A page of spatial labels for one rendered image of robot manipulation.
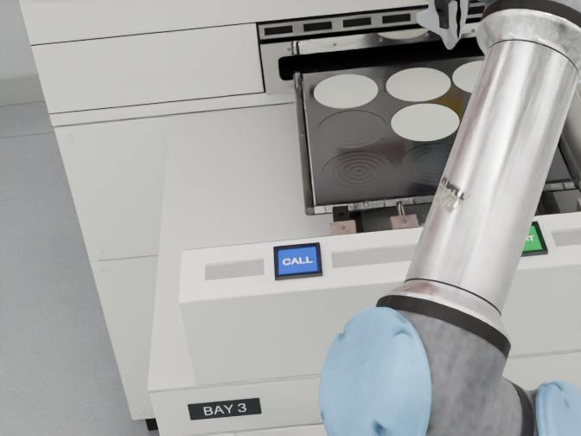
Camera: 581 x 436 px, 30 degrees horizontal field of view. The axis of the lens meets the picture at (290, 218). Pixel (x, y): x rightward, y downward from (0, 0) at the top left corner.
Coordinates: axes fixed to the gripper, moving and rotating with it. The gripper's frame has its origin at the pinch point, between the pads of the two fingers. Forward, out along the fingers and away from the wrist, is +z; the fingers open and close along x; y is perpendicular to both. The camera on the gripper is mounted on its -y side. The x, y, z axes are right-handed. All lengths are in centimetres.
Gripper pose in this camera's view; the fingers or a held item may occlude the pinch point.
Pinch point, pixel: (455, 41)
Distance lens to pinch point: 162.4
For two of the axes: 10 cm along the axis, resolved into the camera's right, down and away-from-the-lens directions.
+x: -5.7, 5.4, -6.2
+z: 0.9, 7.9, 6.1
